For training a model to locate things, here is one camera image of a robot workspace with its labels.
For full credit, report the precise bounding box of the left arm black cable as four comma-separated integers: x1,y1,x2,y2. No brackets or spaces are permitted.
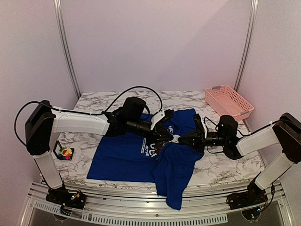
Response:
14,86,164,146

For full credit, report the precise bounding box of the silver round brooch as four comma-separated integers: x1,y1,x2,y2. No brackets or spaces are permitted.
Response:
171,135,181,143

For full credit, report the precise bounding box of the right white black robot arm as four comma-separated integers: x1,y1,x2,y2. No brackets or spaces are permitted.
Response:
177,113,301,205

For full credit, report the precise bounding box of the aluminium corner post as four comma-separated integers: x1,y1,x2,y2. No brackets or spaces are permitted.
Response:
54,0,81,98
233,0,259,92

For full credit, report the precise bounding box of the right aluminium corner post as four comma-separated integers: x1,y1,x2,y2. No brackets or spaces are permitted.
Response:
233,0,259,92

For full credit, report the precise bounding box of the blue printed t-shirt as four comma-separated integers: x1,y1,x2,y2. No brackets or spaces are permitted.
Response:
86,108,204,210

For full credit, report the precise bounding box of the aluminium front rail frame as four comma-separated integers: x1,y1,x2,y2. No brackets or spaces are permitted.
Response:
20,182,294,226

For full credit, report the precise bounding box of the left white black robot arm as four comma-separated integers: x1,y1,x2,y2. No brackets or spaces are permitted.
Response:
25,97,174,204

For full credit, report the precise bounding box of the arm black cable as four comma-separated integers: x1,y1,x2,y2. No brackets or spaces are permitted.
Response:
14,86,164,146
203,116,250,155

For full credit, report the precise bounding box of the black box with flower brooch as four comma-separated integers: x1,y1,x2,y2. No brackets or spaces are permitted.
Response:
52,140,75,161

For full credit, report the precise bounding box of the pink perforated plastic basket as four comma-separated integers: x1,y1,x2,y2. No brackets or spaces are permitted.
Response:
205,85,254,121

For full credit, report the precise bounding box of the left aluminium corner post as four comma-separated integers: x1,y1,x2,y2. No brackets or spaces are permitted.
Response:
54,0,81,98

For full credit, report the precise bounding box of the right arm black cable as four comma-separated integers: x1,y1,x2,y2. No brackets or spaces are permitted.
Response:
203,116,250,155

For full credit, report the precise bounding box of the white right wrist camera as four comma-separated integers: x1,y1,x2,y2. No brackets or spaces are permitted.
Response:
193,113,208,139

